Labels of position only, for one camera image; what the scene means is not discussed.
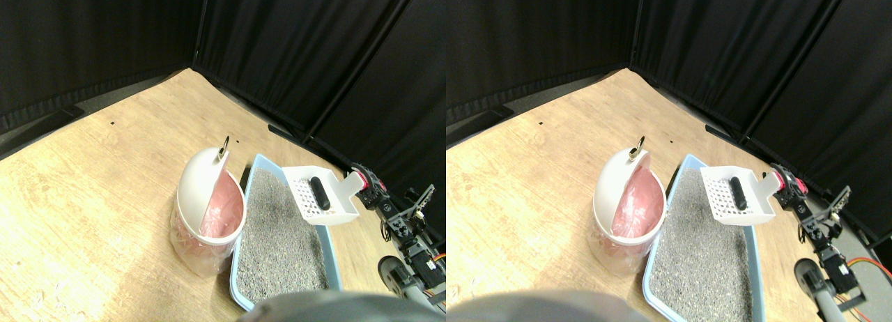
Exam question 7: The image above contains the white scoop with red handle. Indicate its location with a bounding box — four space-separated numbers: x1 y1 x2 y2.
700 165 809 227
282 165 377 227

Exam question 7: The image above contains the black lump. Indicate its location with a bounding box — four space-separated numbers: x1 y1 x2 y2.
729 177 748 211
309 176 331 211

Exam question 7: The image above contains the black curtain stand foot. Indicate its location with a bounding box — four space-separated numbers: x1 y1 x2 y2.
268 123 311 146
705 123 746 146
38 105 86 124
474 105 518 124

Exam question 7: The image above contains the blue litter tray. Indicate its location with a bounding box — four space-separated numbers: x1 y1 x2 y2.
230 153 344 312
643 153 766 322

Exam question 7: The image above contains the black curtain stand pole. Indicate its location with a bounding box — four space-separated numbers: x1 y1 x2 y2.
740 0 851 140
627 0 645 68
190 0 211 67
305 0 416 140

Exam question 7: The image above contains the white bin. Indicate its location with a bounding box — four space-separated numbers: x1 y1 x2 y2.
589 136 666 277
169 136 247 277

